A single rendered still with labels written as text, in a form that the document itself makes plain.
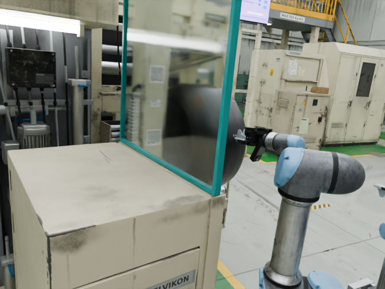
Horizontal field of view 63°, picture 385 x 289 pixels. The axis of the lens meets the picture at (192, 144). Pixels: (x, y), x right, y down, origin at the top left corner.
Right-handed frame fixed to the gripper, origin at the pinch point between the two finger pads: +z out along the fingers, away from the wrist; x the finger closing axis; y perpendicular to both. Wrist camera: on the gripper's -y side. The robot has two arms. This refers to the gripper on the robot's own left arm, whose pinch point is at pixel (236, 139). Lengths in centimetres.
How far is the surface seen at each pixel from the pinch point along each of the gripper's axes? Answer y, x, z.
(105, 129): 0, 40, 67
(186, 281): -22, 65, -52
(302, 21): 213, -646, 435
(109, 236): -5, 84, -54
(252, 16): 146, -288, 270
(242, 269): -119, -66, 58
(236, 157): -9.1, -2.1, 1.8
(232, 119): 9.5, 0.1, 3.4
